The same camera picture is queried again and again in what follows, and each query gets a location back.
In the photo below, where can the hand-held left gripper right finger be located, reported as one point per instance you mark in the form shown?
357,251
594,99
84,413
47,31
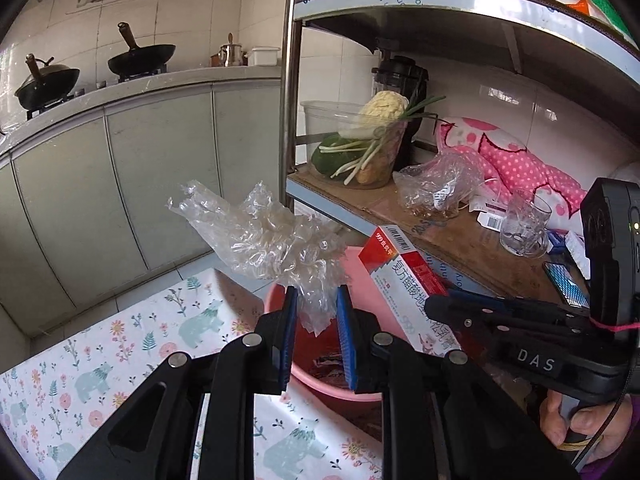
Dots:
346,345

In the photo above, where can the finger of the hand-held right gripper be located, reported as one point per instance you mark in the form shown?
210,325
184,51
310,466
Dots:
480,317

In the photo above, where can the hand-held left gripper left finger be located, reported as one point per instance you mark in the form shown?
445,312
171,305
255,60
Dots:
286,340

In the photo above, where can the pink plastic bucket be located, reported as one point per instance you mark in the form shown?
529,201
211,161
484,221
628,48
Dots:
305,377

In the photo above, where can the red white medicine box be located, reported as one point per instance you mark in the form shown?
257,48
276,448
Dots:
400,280

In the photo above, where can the clear plastic bag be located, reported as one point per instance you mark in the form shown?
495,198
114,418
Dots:
270,240

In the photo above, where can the person's right hand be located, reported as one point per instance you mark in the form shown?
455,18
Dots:
600,425

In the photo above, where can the white blue box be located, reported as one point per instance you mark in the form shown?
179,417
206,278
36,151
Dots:
567,245

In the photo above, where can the blue striped packet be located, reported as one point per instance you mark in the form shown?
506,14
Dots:
565,282

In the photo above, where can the cardboard shelf liner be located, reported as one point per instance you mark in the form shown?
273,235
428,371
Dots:
470,255

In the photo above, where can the glass cup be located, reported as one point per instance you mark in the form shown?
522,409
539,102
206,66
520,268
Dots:
525,225

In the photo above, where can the white barcode box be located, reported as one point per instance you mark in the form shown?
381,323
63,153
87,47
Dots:
491,220

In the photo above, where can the pink polka dot cloth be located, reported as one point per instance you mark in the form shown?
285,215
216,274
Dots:
520,170

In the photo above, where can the clear bag with white label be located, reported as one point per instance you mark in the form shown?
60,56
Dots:
440,180

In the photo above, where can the ginger root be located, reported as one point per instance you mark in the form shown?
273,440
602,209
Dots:
372,174

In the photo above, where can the dark green vegetable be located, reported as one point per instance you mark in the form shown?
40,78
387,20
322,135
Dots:
327,157

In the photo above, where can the clear bowl with vegetables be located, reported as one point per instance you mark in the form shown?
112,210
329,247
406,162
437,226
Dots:
360,155

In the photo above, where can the floral bear tablecloth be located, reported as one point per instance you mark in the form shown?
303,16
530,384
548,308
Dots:
75,375

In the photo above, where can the clear plastic tub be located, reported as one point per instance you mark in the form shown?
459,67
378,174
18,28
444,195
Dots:
320,120

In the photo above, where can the grey kitchen cabinet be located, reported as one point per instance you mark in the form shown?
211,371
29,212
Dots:
150,160

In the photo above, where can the cauliflower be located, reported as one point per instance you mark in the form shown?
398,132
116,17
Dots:
380,110

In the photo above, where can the black blender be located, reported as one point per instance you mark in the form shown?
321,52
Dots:
400,77

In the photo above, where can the metal shelf rack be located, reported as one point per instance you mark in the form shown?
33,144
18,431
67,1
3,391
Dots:
290,85

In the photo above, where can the green orange printed bag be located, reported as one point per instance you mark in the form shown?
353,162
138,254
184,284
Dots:
597,5

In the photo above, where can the white lidded container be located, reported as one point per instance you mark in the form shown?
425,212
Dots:
264,56

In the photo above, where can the brown jar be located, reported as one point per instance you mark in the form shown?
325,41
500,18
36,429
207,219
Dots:
215,60

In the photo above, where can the steel kettle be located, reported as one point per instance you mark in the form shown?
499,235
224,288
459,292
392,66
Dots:
231,54

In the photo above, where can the gas stove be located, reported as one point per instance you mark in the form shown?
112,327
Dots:
100,87

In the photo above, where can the black open wok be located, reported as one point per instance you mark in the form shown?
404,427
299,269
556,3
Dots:
142,60

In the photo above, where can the black wok with lid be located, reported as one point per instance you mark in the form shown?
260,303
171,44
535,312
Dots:
47,85

